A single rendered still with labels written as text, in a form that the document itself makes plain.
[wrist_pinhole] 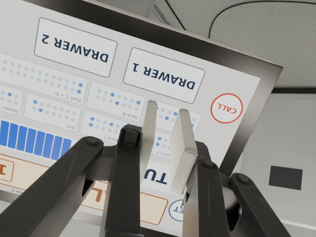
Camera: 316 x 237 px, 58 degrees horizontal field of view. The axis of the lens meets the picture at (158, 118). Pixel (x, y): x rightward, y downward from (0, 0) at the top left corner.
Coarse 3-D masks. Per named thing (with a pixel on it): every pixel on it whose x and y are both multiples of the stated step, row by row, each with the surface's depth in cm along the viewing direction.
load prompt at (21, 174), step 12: (0, 156) 40; (0, 168) 40; (12, 168) 40; (24, 168) 40; (36, 168) 40; (0, 180) 41; (12, 180) 41; (24, 180) 41; (96, 192) 42; (84, 204) 42; (96, 204) 42; (144, 204) 42; (156, 204) 42; (144, 216) 43; (156, 216) 43
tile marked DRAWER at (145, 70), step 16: (128, 64) 34; (144, 64) 34; (160, 64) 34; (176, 64) 34; (128, 80) 35; (144, 80) 35; (160, 80) 35; (176, 80) 35; (192, 80) 35; (176, 96) 36; (192, 96) 36
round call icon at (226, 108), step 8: (216, 96) 36; (224, 96) 36; (232, 96) 36; (240, 96) 36; (216, 104) 36; (224, 104) 36; (232, 104) 36; (240, 104) 36; (208, 112) 36; (216, 112) 36; (224, 112) 36; (232, 112) 36; (240, 112) 36; (216, 120) 37; (224, 120) 37; (232, 120) 37
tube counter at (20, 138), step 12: (0, 120) 38; (0, 132) 38; (12, 132) 38; (24, 132) 38; (36, 132) 38; (48, 132) 38; (0, 144) 39; (12, 144) 39; (24, 144) 39; (36, 144) 39; (48, 144) 39; (60, 144) 39; (72, 144) 39; (36, 156) 39; (48, 156) 39; (60, 156) 39
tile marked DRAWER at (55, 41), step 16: (48, 32) 33; (64, 32) 33; (80, 32) 33; (48, 48) 34; (64, 48) 34; (80, 48) 34; (96, 48) 34; (112, 48) 34; (64, 64) 35; (80, 64) 34; (96, 64) 34; (112, 64) 34
